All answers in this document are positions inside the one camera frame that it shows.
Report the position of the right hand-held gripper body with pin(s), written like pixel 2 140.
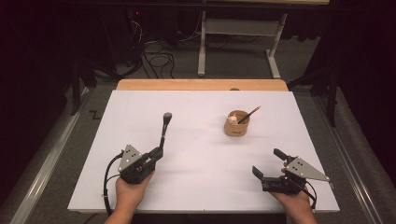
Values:
pixel 289 183

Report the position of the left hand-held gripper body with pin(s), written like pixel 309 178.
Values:
pixel 134 168

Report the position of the small wooden cup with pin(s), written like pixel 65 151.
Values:
pixel 235 130

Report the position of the person's right hand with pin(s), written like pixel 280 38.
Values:
pixel 295 203

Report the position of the person's left hand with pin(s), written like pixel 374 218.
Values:
pixel 130 196

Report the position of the white board sheet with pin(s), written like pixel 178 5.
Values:
pixel 193 149

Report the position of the black metal stand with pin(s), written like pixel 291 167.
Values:
pixel 332 99
pixel 75 93

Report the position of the wooden table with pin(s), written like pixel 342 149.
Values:
pixel 202 84

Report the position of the dark box with red light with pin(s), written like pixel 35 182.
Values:
pixel 137 37

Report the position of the aluminium floor rail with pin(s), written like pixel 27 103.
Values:
pixel 348 155
pixel 46 161

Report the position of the white metal table frame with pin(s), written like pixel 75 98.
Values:
pixel 201 46

